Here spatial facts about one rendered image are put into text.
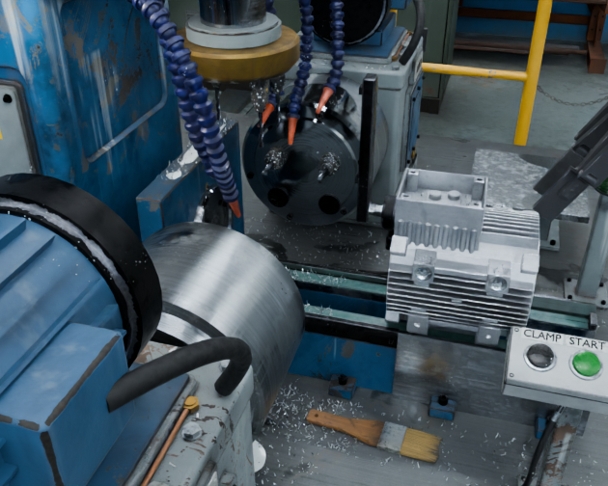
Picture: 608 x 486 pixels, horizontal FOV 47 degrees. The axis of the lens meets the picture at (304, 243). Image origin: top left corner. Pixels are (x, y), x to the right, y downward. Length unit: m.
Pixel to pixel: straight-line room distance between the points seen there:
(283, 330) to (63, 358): 0.41
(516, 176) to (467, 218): 0.63
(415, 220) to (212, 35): 0.37
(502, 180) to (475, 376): 0.59
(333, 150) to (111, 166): 0.40
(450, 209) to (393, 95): 0.51
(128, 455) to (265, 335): 0.27
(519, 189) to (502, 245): 0.54
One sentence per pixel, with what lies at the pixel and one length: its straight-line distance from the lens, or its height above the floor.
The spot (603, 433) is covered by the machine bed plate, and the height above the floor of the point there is 0.80.
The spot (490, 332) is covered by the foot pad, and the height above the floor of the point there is 0.98.
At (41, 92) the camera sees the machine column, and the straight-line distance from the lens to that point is 0.96.
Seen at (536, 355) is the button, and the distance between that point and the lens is 0.85.
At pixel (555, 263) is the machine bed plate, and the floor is 0.80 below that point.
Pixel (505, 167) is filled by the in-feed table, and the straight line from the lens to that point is 1.63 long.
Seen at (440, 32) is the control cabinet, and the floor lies 0.50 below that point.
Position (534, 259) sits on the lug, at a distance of 0.98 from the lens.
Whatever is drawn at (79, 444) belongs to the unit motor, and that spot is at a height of 1.28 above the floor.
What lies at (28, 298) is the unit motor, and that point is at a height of 1.33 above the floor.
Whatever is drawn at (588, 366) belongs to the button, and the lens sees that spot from 0.85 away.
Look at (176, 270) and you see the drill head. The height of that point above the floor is 1.16.
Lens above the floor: 1.60
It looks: 32 degrees down
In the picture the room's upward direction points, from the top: straight up
